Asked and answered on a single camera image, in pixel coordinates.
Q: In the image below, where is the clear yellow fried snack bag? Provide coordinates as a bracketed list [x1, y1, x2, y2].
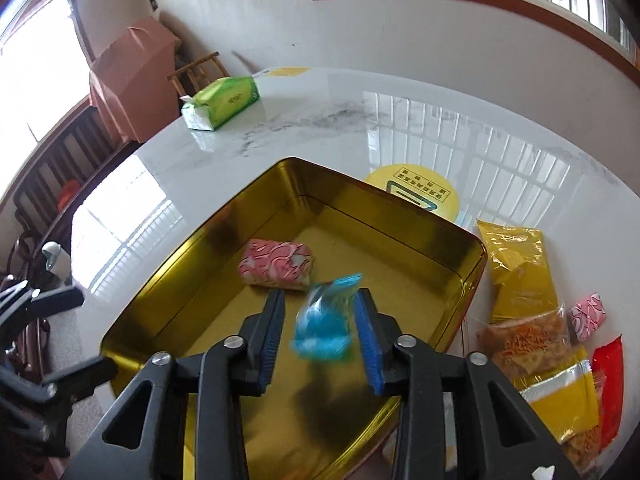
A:
[477, 307, 604, 474]

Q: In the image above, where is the small pink patterned snack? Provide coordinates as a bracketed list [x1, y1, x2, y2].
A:
[568, 292, 606, 342]

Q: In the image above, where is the blue clear snack bag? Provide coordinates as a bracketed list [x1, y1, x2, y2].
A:
[291, 273, 362, 361]

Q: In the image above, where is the large pink patterned snack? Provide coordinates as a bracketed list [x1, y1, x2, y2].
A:
[239, 238, 314, 290]

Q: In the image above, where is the red snack packet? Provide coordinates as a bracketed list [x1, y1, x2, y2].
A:
[591, 336, 624, 451]

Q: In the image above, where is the dark wooden bench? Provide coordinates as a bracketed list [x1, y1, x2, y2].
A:
[3, 100, 140, 280]

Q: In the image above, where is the red gold tin box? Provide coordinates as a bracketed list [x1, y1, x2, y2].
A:
[98, 156, 488, 480]

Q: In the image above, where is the green tissue pack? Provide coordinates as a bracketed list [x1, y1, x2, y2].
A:
[180, 76, 260, 131]

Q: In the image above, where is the yellow round sticker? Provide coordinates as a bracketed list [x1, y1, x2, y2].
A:
[366, 164, 460, 222]

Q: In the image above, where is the small wooden chair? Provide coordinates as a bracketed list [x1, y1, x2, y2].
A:
[167, 51, 230, 96]

